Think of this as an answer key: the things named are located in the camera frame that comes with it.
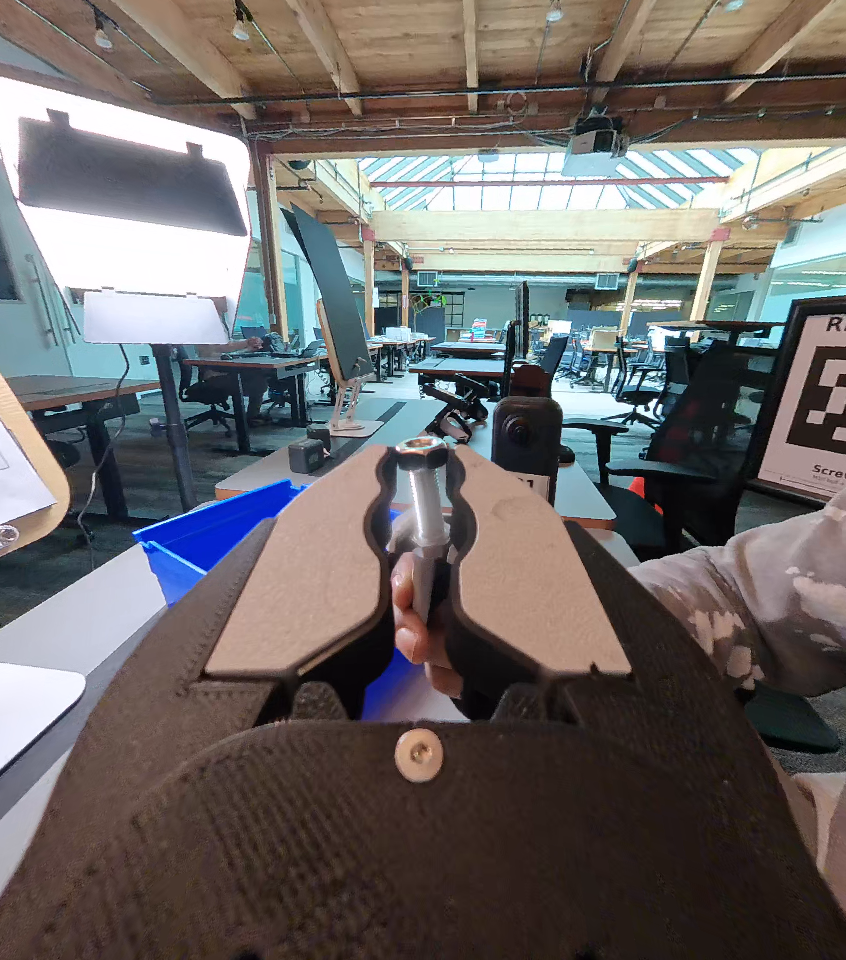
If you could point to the silver hex bolt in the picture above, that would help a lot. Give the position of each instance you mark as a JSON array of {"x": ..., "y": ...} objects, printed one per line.
[{"x": 426, "y": 510}]

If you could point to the grey neighbouring desk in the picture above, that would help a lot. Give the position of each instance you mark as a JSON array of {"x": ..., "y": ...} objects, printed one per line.
[{"x": 588, "y": 499}]

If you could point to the black cube adapter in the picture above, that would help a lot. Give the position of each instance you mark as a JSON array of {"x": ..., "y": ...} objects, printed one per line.
[{"x": 308, "y": 456}]

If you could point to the white document stand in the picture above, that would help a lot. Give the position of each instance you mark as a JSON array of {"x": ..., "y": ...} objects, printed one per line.
[{"x": 2, "y": 712}]

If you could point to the ceiling light bulb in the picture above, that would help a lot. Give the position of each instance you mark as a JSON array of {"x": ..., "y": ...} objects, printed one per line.
[
  {"x": 240, "y": 28},
  {"x": 102, "y": 37}
]

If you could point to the brown chair back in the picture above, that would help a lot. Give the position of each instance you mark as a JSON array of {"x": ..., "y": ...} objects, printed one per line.
[{"x": 531, "y": 381}]

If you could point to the studio light panel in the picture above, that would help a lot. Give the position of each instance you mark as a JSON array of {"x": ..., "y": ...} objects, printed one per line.
[{"x": 130, "y": 247}]

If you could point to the person's right hand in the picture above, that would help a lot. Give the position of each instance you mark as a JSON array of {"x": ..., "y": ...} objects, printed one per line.
[{"x": 411, "y": 645}]

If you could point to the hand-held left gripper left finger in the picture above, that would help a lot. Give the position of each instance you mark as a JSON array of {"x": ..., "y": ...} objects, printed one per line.
[{"x": 303, "y": 577}]

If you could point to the wooden-top office desk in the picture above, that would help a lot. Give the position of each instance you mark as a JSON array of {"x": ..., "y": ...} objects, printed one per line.
[
  {"x": 77, "y": 390},
  {"x": 258, "y": 364}
]

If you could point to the black mesh office chair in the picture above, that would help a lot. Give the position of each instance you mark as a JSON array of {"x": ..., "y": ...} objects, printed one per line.
[{"x": 700, "y": 420}]

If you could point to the blue plastic bin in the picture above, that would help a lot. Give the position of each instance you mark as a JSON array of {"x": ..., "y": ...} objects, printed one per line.
[{"x": 197, "y": 532}]

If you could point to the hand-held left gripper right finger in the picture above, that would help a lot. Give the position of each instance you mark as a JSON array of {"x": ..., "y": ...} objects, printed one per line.
[{"x": 535, "y": 585}]

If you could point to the green potted plant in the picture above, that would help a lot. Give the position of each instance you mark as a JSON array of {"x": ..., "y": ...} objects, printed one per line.
[{"x": 429, "y": 298}]

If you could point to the row of black office chairs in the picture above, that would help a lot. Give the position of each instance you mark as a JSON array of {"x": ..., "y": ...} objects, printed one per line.
[{"x": 618, "y": 360}]

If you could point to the ceiling projector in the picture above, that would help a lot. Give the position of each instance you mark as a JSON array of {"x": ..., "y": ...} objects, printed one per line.
[{"x": 595, "y": 146}]

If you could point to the wooden board stand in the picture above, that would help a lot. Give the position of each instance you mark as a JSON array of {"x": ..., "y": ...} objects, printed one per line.
[{"x": 351, "y": 416}]

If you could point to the black tilted panel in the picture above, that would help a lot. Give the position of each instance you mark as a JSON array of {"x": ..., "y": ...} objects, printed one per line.
[{"x": 333, "y": 292}]

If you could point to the framed checkered marker sign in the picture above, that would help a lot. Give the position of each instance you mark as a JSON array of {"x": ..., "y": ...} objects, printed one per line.
[{"x": 843, "y": 390}]

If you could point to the black light stand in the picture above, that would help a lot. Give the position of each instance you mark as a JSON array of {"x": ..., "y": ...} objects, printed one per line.
[{"x": 175, "y": 435}]

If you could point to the wooden document board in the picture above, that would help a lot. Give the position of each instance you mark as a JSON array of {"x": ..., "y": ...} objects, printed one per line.
[{"x": 17, "y": 420}]

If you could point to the orange object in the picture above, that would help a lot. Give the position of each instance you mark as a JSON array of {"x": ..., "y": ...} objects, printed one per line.
[{"x": 644, "y": 499}]

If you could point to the idle black gripper tool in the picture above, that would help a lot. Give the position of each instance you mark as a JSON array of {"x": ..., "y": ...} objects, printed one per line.
[{"x": 460, "y": 409}]

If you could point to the thin black monitor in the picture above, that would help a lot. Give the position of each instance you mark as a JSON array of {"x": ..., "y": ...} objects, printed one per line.
[{"x": 522, "y": 322}]

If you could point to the person's right forearm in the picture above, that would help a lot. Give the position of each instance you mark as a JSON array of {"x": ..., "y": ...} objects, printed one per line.
[{"x": 768, "y": 600}]

